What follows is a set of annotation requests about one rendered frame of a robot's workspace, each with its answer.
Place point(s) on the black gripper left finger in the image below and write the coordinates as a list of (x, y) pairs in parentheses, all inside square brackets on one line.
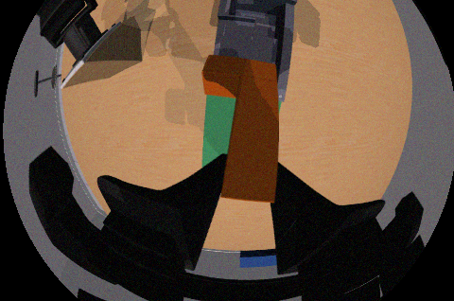
[(184, 210)]

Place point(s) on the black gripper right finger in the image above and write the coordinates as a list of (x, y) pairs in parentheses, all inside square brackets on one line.
[(304, 222)]

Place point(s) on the orange-brown l-shaped part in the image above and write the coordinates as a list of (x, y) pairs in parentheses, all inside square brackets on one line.
[(251, 169)]

